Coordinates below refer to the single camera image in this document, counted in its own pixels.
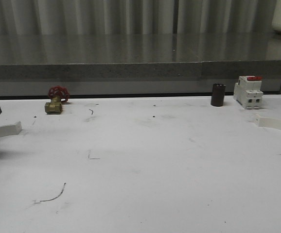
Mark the dark brown cylindrical capacitor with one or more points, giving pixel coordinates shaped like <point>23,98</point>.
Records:
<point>218,94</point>

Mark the grey stone counter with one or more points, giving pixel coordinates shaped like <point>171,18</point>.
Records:
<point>136,65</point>

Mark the brass valve red handwheel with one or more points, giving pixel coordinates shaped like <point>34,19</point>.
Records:
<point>59,95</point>

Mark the white half pipe clamp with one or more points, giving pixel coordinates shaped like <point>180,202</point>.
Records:
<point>267,122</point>
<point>12,129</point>

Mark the white circuit breaker red switch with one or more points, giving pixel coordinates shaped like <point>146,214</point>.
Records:
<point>247,92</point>

